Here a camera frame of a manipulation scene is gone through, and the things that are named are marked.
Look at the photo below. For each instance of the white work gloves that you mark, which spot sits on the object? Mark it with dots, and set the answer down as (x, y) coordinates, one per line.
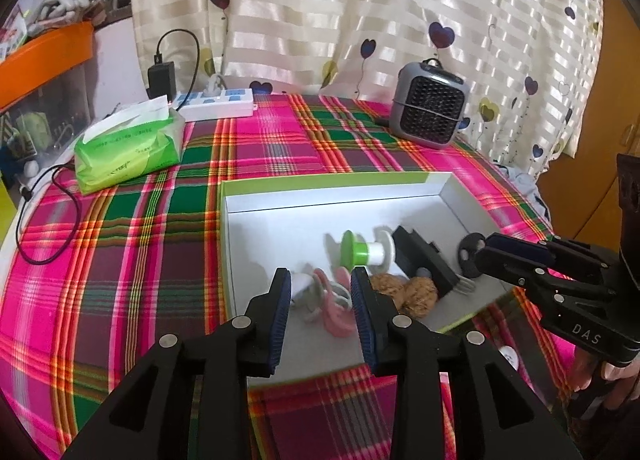
(65, 5)

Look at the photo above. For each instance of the green tissue pack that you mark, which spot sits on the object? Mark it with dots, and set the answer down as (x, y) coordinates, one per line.
(130, 150)

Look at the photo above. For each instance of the black power adapter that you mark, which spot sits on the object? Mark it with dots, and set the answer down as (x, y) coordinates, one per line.
(161, 82)

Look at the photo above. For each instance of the black rectangular device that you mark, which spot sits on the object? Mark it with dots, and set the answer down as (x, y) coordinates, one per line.
(425, 260)

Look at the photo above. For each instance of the green white spool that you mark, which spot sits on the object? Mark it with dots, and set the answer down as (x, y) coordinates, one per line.
(355, 250)

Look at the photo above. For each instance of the clear plastic storage box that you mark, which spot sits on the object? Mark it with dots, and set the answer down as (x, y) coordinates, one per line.
(55, 110)

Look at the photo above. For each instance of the pink plaid tablecloth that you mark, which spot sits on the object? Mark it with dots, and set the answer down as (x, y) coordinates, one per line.
(125, 250)

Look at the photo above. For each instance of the white plug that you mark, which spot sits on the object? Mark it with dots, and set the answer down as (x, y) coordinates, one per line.
(215, 84)

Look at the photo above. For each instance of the orange storage box lid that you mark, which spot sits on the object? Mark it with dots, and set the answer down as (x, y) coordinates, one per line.
(45, 58)

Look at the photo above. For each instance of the yellow-green cardboard box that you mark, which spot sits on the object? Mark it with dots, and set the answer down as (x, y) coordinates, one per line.
(4, 205)

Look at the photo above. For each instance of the wooden cabinet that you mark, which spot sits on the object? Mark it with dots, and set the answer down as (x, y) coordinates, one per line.
(600, 90)

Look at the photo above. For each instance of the green and white cardboard box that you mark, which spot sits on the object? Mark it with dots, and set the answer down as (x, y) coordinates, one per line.
(280, 222)

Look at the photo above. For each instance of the person's right hand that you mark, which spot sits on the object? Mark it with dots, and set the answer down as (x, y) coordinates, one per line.
(587, 375)

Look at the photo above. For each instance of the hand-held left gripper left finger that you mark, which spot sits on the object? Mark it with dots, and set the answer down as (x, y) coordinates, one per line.
(281, 312)

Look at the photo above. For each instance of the black and white oval device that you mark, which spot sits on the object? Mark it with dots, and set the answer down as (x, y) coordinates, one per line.
(467, 251)

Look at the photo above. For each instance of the white power strip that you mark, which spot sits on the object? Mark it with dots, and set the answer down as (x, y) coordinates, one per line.
(215, 106)

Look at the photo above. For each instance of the striped curtain with hearts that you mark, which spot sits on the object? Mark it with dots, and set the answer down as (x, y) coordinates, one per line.
(325, 0)

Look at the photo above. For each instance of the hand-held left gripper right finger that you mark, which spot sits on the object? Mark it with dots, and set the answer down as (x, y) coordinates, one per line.
(361, 315)

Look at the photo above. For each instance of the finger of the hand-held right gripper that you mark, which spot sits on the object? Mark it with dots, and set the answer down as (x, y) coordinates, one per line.
(515, 272)
(525, 250)

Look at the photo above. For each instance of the grey desk heater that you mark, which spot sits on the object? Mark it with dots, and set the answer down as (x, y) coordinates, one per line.
(430, 105)

